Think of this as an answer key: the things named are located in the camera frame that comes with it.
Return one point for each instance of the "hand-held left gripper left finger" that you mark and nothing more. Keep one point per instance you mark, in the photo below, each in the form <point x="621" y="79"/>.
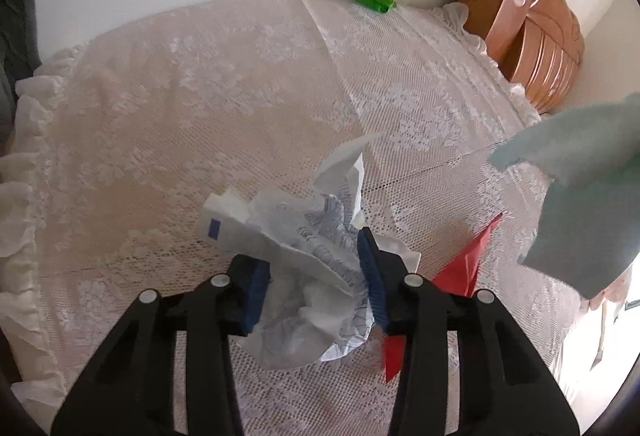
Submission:
<point x="255" y="296"/>

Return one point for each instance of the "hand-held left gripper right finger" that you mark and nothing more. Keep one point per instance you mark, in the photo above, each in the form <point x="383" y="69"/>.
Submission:
<point x="372" y="276"/>

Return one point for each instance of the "white paper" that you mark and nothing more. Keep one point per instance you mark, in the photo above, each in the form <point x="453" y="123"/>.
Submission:
<point x="310" y="241"/>

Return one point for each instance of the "light blue cloth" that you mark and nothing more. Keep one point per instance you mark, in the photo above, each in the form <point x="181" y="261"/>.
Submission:
<point x="585" y="196"/>

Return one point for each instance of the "red paper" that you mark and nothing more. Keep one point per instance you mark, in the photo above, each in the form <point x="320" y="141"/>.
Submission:
<point x="465" y="266"/>

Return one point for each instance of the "white lace bedspread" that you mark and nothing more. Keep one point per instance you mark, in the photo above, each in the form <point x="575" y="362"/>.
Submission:
<point x="200" y="116"/>

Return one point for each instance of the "wooden headboard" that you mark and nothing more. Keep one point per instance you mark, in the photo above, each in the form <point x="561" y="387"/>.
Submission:
<point x="552" y="46"/>

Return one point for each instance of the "wooden nightstand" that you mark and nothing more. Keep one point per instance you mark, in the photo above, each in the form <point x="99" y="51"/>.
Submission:
<point x="495" y="1"/>

